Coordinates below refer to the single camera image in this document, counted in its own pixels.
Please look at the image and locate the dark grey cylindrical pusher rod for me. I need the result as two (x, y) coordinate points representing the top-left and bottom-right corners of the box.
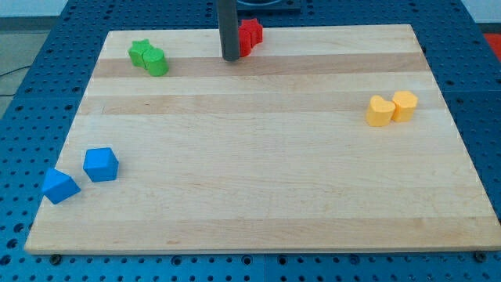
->
(216, 0), (240, 62)

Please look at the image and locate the red star block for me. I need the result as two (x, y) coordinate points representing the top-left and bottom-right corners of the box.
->
(239, 18), (263, 48)

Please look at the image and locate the green star block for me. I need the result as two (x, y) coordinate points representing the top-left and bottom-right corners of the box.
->
(128, 39), (153, 69)

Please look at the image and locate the red block behind rod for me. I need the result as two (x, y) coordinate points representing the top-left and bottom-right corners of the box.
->
(239, 28), (252, 57)

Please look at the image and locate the green cylinder block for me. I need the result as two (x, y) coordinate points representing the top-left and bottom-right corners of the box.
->
(142, 48), (169, 77)

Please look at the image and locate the light wooden board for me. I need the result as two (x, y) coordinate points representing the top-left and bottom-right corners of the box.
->
(25, 24), (500, 255)

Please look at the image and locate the yellow heart block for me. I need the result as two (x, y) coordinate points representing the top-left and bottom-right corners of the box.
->
(366, 95), (396, 127)

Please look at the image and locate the yellow hexagon block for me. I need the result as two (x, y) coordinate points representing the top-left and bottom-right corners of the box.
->
(391, 90), (418, 122)

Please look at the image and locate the blue cube block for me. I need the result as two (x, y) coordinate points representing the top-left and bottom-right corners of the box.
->
(83, 147), (119, 183)

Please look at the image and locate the blue triangle block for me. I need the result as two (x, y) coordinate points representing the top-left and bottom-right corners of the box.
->
(41, 168), (81, 204)

